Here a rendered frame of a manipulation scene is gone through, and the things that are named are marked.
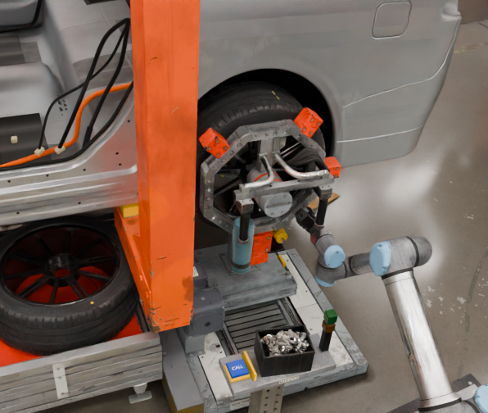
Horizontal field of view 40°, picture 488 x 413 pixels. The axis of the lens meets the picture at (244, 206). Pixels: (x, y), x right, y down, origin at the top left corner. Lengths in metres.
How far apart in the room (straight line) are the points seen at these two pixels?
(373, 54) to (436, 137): 2.24
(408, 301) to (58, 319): 1.34
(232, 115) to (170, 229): 0.62
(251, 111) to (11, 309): 1.23
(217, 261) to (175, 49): 1.63
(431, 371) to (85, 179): 1.49
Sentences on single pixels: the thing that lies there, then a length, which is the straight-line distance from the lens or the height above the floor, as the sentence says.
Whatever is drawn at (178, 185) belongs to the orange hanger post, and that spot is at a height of 1.21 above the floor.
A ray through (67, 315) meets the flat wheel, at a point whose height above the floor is 0.50.
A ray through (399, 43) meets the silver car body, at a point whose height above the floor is 1.36.
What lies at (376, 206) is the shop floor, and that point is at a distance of 4.22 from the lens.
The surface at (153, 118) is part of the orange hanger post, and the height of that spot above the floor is 1.48.
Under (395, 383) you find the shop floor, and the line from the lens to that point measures 3.27.
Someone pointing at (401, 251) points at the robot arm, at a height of 0.98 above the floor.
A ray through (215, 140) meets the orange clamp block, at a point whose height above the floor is 1.11.
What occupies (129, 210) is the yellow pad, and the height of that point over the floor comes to 0.72.
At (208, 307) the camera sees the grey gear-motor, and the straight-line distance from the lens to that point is 2.88.
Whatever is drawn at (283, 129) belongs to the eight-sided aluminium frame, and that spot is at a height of 1.12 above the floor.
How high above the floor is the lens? 2.51
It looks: 38 degrees down
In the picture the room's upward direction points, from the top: 5 degrees clockwise
